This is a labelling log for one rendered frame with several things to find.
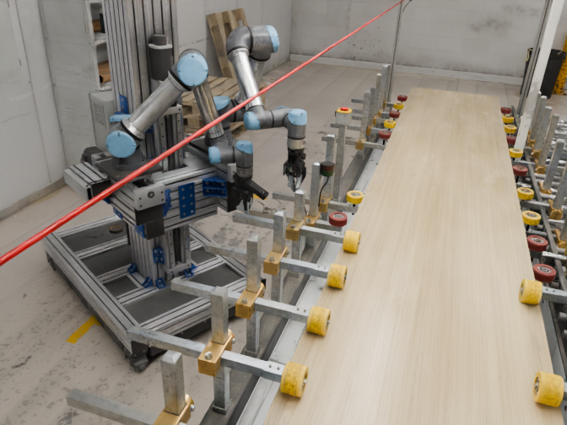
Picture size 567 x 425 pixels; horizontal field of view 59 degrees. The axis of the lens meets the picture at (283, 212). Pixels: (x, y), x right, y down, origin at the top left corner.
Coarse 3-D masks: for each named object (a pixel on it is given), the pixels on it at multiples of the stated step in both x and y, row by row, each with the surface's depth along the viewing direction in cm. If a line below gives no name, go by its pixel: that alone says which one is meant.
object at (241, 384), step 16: (352, 160) 335; (352, 176) 311; (320, 240) 241; (304, 256) 228; (288, 272) 216; (288, 288) 206; (272, 320) 188; (272, 336) 180; (240, 352) 173; (256, 352) 170; (240, 384) 160; (240, 400) 155; (208, 416) 148; (224, 416) 149
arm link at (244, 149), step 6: (240, 144) 216; (246, 144) 216; (252, 144) 219; (240, 150) 217; (246, 150) 217; (252, 150) 219; (240, 156) 218; (246, 156) 218; (252, 156) 221; (240, 162) 219; (246, 162) 219; (252, 162) 222; (240, 168) 221; (246, 168) 221
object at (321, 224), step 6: (252, 210) 231; (258, 210) 232; (258, 216) 231; (264, 216) 230; (270, 216) 229; (288, 216) 228; (288, 222) 228; (318, 222) 224; (324, 222) 224; (318, 228) 224; (324, 228) 223; (330, 228) 222; (336, 228) 221; (342, 228) 223
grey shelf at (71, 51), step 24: (48, 0) 377; (72, 0) 371; (96, 0) 378; (48, 24) 386; (72, 24) 380; (48, 48) 396; (72, 48) 389; (96, 48) 451; (72, 72) 398; (96, 72) 392; (72, 96) 408; (72, 120) 419; (72, 144) 430
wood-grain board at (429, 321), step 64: (448, 128) 340; (384, 192) 245; (448, 192) 247; (512, 192) 250; (384, 256) 193; (448, 256) 195; (512, 256) 197; (384, 320) 159; (448, 320) 160; (512, 320) 162; (320, 384) 135; (384, 384) 136; (448, 384) 137; (512, 384) 138
